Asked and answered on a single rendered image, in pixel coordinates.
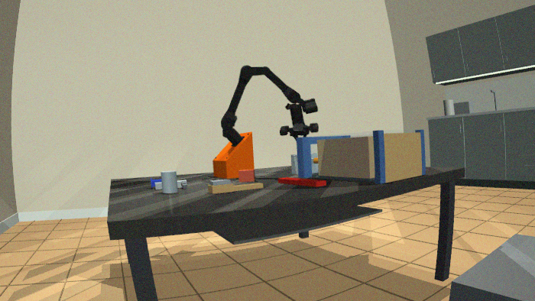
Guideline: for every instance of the grey cylinder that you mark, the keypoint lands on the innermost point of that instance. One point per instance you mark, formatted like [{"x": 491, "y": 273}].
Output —
[{"x": 169, "y": 181}]

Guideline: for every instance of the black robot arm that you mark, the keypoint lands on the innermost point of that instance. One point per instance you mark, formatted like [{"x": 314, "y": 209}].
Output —
[{"x": 229, "y": 118}]

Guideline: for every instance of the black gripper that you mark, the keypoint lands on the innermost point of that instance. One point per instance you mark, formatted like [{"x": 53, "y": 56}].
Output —
[{"x": 310, "y": 128}]

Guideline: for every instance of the dark grey flat shelf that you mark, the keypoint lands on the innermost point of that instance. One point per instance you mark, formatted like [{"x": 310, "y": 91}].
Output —
[{"x": 294, "y": 226}]

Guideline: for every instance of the red flat bar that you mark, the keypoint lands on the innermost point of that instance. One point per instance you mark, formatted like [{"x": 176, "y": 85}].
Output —
[{"x": 303, "y": 182}]

